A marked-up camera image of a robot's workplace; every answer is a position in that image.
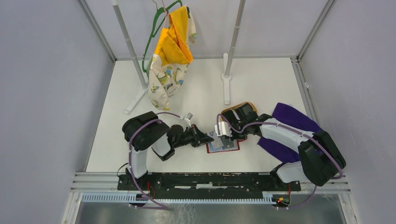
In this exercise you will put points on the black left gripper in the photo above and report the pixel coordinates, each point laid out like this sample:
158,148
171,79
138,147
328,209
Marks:
200,138

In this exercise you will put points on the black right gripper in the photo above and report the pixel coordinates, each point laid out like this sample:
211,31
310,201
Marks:
234,136

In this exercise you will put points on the red leather card holder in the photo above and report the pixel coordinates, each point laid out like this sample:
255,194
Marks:
224,137

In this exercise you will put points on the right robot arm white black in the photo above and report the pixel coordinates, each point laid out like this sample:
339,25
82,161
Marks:
319,158

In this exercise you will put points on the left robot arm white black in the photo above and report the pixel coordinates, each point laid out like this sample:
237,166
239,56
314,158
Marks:
148,131

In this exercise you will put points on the tan oval card tray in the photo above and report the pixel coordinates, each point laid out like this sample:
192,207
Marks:
235,106

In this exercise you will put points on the right grey stand pole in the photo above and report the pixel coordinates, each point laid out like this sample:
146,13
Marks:
228,57

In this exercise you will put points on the grey stand pole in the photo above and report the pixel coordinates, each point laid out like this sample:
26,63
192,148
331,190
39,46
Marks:
228,57
144,85

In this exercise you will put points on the cream patterned fabric bag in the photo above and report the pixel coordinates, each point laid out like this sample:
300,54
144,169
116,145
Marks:
164,82

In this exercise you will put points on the left grey stand pole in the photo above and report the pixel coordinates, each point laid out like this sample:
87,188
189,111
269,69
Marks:
144,85

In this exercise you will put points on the yellow cloth hanging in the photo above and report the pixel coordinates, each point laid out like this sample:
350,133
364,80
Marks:
174,42

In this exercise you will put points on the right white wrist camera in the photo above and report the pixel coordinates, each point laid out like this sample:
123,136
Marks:
223,129

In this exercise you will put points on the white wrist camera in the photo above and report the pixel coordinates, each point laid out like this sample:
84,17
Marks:
187,119
223,129

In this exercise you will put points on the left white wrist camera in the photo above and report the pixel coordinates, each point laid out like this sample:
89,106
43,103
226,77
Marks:
187,119

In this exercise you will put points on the white toothed cable rail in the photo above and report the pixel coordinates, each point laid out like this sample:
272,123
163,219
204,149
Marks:
132,198

